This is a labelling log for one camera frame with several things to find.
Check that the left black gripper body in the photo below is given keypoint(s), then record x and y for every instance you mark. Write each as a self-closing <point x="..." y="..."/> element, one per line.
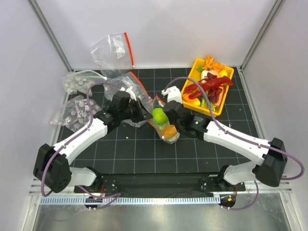
<point x="129" y="112"/>

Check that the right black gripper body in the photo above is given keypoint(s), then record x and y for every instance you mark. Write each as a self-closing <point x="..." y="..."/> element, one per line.
<point x="180" y="128"/>

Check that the clear bag orange zipper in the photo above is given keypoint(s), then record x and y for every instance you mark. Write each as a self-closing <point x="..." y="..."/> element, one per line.
<point x="156" y="102"/>
<point x="127" y="81"/>
<point x="113" y="53"/>

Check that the toy green apple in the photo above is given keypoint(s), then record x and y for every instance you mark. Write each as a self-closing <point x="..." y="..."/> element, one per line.
<point x="159" y="116"/>

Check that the toy small orange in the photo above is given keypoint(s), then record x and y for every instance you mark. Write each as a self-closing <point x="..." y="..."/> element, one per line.
<point x="169" y="132"/>

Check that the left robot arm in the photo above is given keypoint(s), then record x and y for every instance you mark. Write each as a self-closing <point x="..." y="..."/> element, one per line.
<point x="53" y="163"/>

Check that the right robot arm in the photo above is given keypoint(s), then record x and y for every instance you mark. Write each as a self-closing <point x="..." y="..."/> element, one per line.
<point x="267" y="158"/>

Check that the bag of pink discs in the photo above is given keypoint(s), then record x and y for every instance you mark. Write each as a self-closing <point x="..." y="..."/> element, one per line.
<point x="75" y="113"/>

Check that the bag of white discs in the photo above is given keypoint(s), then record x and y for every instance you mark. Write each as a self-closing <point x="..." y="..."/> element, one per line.
<point x="81" y="81"/>

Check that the upright clear bag orange zipper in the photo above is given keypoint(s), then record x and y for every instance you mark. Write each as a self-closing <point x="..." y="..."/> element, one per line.
<point x="113" y="53"/>

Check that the toy orange fruit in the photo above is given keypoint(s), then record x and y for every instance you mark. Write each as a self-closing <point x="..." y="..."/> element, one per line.
<point x="194" y="102"/>

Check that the black grid mat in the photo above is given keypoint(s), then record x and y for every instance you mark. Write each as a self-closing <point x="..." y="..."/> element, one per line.
<point x="128" y="149"/>

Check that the toy red lobster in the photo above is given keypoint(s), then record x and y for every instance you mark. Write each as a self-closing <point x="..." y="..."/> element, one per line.
<point x="209" y="85"/>

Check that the toy white garlic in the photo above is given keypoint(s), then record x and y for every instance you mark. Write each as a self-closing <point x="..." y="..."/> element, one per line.
<point x="204" y="74"/>

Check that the small green toy sprig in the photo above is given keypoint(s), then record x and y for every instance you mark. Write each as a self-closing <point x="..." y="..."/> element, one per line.
<point x="199" y="68"/>

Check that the yellow plastic tray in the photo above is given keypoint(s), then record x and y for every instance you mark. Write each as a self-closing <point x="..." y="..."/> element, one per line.
<point x="206" y="105"/>

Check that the toy pink sausage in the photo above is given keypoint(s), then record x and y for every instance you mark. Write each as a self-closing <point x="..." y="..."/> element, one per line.
<point x="219" y="99"/>

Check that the toy orange coral piece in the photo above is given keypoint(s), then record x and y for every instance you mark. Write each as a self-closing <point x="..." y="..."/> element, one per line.
<point x="210" y="64"/>

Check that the toy yellow lemon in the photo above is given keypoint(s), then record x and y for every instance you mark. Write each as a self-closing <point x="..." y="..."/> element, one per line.
<point x="223" y="73"/>

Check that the black mounting plate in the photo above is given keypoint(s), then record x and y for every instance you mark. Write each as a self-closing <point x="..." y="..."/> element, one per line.
<point x="163" y="184"/>

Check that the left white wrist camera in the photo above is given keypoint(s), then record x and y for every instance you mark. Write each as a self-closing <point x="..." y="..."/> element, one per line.
<point x="130" y="92"/>

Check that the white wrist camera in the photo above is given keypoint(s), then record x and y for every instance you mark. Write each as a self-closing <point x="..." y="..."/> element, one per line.
<point x="130" y="92"/>
<point x="173" y="94"/>

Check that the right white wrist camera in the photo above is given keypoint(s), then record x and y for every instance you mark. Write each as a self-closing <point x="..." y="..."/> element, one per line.
<point x="173" y="94"/>

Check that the aluminium front rail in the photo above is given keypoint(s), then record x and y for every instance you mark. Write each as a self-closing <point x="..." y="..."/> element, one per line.
<point x="70" y="197"/>

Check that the left aluminium post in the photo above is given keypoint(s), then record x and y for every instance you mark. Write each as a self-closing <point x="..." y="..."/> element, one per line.
<point x="49" y="32"/>

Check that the aluminium post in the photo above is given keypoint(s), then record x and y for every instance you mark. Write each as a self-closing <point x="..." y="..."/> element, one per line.
<point x="262" y="32"/>
<point x="49" y="32"/>

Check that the right aluminium post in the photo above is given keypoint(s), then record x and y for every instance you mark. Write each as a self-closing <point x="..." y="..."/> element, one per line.
<point x="262" y="32"/>

